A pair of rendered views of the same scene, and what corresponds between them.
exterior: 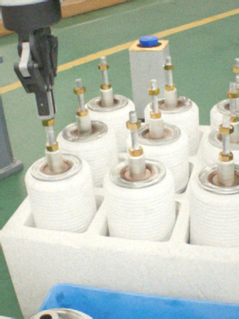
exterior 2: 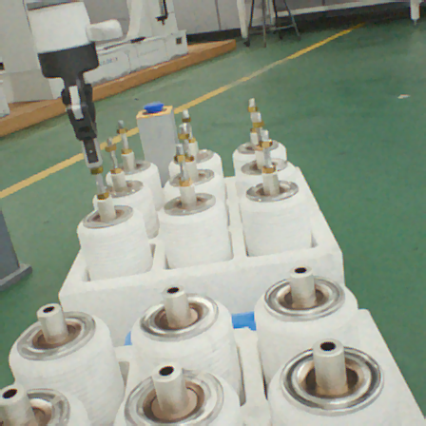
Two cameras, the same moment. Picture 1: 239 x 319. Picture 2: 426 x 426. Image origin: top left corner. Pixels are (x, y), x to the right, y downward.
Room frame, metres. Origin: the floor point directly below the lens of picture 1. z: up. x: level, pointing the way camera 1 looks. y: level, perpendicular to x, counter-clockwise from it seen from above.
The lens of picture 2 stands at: (-0.17, 0.16, 0.53)
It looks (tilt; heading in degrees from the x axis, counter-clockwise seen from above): 22 degrees down; 344
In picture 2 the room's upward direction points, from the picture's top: 10 degrees counter-clockwise
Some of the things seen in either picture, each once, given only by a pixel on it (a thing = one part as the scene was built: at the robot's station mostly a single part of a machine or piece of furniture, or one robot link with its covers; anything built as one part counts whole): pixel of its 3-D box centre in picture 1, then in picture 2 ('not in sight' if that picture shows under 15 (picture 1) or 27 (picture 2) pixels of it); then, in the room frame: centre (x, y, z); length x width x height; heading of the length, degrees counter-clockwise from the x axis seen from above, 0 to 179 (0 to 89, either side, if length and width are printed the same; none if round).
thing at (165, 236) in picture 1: (142, 228); (201, 261); (0.56, -0.02, 0.16); 0.10 x 0.10 x 0.18
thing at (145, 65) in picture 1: (153, 114); (168, 183); (0.97, -0.08, 0.16); 0.07 x 0.07 x 0.31; 71
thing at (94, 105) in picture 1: (107, 103); (130, 168); (0.82, 0.02, 0.25); 0.08 x 0.08 x 0.01
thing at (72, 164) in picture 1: (56, 167); (108, 217); (0.60, 0.10, 0.25); 0.08 x 0.08 x 0.01
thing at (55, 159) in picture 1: (55, 159); (106, 208); (0.60, 0.10, 0.26); 0.02 x 0.02 x 0.03
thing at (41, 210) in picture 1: (66, 220); (123, 272); (0.60, 0.09, 0.16); 0.10 x 0.10 x 0.18
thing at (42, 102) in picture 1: (40, 99); (88, 145); (0.58, 0.10, 0.36); 0.03 x 0.01 x 0.05; 171
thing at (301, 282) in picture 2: not in sight; (301, 285); (0.25, -0.03, 0.26); 0.02 x 0.02 x 0.03
